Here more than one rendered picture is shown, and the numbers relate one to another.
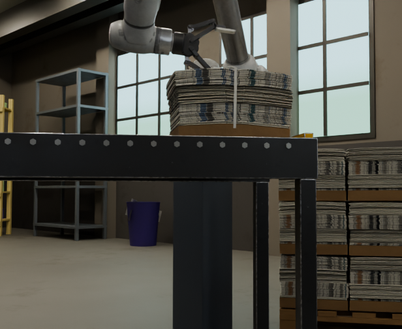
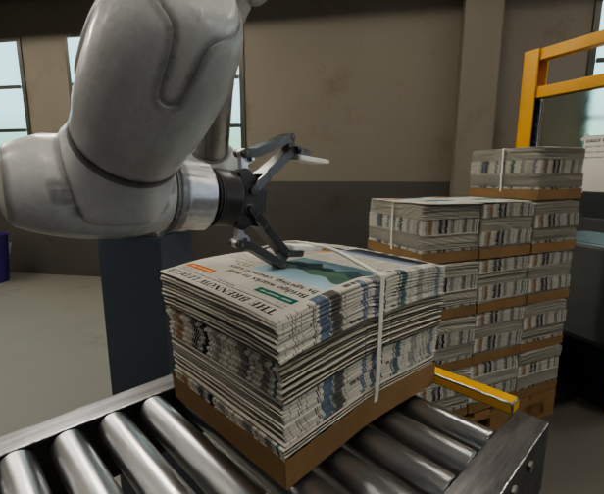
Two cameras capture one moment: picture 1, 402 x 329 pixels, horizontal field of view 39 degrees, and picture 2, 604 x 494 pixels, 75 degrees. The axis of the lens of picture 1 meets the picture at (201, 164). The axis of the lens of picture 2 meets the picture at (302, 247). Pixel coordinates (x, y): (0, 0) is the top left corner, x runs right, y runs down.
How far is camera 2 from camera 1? 1.53 m
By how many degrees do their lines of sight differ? 37
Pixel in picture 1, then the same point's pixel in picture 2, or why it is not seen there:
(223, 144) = not seen: outside the picture
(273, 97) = (424, 316)
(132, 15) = (125, 148)
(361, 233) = not seen: hidden behind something
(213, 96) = (345, 353)
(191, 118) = (307, 423)
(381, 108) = not seen: hidden behind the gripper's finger
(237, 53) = (220, 146)
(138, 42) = (126, 220)
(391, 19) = (261, 67)
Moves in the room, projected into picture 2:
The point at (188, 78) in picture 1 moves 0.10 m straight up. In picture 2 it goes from (301, 328) to (301, 244)
